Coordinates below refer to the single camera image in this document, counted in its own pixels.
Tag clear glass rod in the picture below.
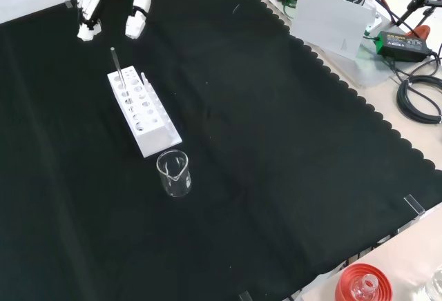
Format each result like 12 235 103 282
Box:
109 46 128 95

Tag white test tube rack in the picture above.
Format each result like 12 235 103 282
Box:
106 68 183 159

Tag black bench cloth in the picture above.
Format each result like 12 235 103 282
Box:
0 0 442 301

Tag clear glass beaker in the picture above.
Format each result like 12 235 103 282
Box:
155 149 193 198

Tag pale board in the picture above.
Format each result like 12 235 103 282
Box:
291 0 377 60

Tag black power adapter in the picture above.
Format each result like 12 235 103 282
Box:
375 30 434 63

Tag red clamp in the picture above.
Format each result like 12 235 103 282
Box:
407 24 432 40

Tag clear round-bottom flask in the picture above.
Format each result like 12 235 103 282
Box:
350 273 379 301

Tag clear glass vessel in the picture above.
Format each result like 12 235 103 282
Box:
423 268 442 301

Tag clear base plate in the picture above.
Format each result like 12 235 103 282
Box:
265 0 410 90

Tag coiled black cable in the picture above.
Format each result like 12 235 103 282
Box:
396 75 442 125

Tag red ribbed ring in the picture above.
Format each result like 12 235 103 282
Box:
336 262 394 301

